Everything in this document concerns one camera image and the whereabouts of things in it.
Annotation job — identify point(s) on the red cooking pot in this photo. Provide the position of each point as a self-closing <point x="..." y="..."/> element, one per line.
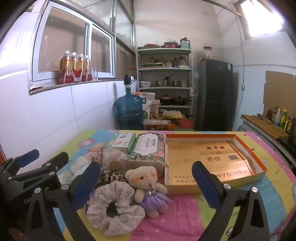
<point x="165" y="99"/>

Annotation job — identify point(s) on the sliding aluminium window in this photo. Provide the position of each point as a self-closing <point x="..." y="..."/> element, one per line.
<point x="64" y="41"/>

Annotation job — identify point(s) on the teal canister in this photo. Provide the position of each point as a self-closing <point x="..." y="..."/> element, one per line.
<point x="185" y="43"/>

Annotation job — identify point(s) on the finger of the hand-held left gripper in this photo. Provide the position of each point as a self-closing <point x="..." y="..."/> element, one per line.
<point x="57" y="161"/>
<point x="25" y="157"/>

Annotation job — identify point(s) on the white green mask box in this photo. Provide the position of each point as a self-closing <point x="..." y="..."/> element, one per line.
<point x="123" y="141"/>

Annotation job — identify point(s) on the metal ceiling rod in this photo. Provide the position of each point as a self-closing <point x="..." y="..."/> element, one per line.
<point x="222" y="5"/>

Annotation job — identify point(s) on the brown sauce bottle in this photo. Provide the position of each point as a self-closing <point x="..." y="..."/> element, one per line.
<point x="275" y="112"/>

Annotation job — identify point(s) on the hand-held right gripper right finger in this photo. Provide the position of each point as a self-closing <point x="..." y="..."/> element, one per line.
<point x="205" y="183"/>

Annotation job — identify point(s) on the green tray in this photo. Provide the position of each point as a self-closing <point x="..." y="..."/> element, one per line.
<point x="150" y="64"/>

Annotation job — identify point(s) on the leopard print scrunchie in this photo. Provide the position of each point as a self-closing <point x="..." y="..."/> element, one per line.
<point x="115" y="176"/>

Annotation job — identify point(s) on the red booklet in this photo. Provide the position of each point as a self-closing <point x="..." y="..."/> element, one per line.
<point x="35" y="88"/>

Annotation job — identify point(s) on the clear drinking glass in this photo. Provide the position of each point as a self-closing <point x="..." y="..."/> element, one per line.
<point x="94" y="74"/>

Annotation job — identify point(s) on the red lidded pan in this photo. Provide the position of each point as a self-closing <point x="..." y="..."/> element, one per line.
<point x="171" y="43"/>

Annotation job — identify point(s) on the small jar red lid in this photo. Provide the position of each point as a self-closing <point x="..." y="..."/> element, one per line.
<point x="182" y="60"/>

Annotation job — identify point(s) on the white bowl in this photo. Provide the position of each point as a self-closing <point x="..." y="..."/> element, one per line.
<point x="145" y="83"/>

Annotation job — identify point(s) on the black frying pan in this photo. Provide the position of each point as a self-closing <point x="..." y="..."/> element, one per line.
<point x="181" y="100"/>

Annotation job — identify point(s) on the stack of small bowls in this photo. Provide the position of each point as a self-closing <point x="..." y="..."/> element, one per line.
<point x="184" y="83"/>

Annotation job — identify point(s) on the wall socket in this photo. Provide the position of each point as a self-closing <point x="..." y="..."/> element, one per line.
<point x="242" y="87"/>

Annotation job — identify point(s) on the white printed sack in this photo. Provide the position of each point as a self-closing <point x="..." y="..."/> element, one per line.
<point x="146" y="98"/>

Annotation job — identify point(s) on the floral tissue pack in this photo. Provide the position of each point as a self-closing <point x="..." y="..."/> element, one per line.
<point x="148" y="148"/>

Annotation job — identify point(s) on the red plastic basket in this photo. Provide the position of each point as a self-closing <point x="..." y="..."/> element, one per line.
<point x="186" y="122"/>

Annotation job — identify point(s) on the steel mixing bowl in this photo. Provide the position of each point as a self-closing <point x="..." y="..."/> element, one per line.
<point x="160" y="83"/>

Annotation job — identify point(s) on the blue water jug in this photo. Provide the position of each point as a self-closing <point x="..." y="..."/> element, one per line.
<point x="128" y="111"/>

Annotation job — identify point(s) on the olive oil bottle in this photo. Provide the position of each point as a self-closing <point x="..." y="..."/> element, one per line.
<point x="290" y="124"/>

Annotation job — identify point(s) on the wooden cutting board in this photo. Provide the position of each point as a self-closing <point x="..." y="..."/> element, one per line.
<point x="263" y="126"/>

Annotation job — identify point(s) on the orange gold cardboard box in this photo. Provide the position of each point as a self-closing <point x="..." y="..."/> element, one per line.
<point x="185" y="157"/>

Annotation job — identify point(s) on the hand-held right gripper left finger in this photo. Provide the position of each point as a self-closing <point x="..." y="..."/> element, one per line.
<point x="89" y="180"/>

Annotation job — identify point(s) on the clear food container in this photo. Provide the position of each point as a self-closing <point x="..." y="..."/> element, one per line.
<point x="155" y="124"/>

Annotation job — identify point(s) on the red flat tray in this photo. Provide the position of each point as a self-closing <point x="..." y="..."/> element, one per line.
<point x="149" y="45"/>

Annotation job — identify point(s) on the clear packet brown contents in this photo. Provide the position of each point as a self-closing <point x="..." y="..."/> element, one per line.
<point x="113" y="160"/>

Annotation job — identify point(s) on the large glass jar red lid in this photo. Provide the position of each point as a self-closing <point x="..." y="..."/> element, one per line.
<point x="207" y="52"/>

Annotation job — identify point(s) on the orange fruit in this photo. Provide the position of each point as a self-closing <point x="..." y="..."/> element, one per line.
<point x="172" y="127"/>

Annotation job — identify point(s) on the black water pump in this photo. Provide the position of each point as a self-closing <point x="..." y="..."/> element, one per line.
<point x="126" y="80"/>

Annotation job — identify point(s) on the kitchen knife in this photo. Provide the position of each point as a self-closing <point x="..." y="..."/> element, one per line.
<point x="262" y="117"/>

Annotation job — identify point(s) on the cream teddy bear purple dress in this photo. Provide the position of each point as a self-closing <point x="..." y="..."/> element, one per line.
<point x="143" y="178"/>

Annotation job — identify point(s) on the green bottle yellow cap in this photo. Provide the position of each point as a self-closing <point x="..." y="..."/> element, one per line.
<point x="284" y="118"/>

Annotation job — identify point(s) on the white floral scrunchie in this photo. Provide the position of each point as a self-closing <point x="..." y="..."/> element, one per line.
<point x="99" y="199"/>

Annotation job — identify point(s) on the green white wet wipes pack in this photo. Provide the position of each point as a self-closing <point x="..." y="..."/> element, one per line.
<point x="77" y="165"/>

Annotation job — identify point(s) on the dark refrigerator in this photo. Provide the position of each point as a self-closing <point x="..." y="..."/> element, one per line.
<point x="215" y="92"/>

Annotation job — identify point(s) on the cardboard sheet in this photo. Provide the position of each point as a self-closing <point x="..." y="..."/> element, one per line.
<point x="277" y="92"/>

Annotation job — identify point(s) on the white plastic bottle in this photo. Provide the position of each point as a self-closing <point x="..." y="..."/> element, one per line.
<point x="278" y="117"/>

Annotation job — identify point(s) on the grey kitchen counter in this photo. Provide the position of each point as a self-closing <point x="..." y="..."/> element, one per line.
<point x="248" y="129"/>

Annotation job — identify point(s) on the grey metal shelf rack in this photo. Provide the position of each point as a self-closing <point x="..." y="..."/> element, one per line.
<point x="164" y="69"/>

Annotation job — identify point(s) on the small pink teddy bear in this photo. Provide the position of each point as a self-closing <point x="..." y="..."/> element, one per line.
<point x="96" y="150"/>

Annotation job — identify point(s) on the small high window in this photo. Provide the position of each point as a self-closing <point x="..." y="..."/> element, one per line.
<point x="261" y="18"/>

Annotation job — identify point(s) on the bunch of bananas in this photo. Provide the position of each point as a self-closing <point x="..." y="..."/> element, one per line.
<point x="154" y="115"/>

